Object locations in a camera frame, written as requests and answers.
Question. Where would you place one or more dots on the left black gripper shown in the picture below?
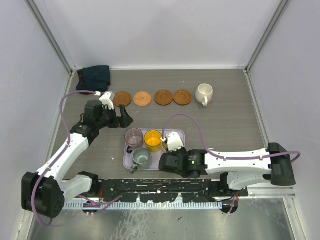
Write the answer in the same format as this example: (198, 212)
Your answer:
(123, 121)

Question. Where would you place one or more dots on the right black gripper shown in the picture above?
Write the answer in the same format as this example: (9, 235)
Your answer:
(173, 153)

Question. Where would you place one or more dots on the brown wooden round coaster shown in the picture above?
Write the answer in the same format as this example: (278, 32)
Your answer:
(182, 97)

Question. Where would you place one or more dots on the white ceramic mug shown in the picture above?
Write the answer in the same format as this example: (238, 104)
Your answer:
(204, 93)

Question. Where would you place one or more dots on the beige ceramic mug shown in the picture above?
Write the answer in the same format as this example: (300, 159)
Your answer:
(164, 147)

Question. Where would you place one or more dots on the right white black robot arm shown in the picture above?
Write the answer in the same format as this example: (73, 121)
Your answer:
(237, 170)

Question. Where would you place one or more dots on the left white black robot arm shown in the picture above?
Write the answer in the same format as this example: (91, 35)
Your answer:
(44, 192)

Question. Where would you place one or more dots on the dark brown wooden coaster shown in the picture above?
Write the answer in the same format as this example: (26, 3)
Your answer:
(163, 97)

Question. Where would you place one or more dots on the purple glass mug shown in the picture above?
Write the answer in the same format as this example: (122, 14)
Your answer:
(134, 138)

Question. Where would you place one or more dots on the yellow mug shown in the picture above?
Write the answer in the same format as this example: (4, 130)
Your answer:
(153, 141)

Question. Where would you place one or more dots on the lavender plastic tray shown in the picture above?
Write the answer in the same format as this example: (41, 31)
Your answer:
(127, 157)

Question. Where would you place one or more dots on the grey ceramic mug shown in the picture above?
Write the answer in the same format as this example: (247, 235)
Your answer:
(141, 159)

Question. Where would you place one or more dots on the dark blue folded cloth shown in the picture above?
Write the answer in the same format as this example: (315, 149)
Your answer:
(95, 78)

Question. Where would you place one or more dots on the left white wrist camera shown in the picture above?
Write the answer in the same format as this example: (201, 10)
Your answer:
(106, 98)

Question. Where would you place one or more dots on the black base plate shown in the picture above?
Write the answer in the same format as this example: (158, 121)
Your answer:
(160, 190)

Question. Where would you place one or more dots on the white slotted cable duct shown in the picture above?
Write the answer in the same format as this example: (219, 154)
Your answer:
(82, 205)

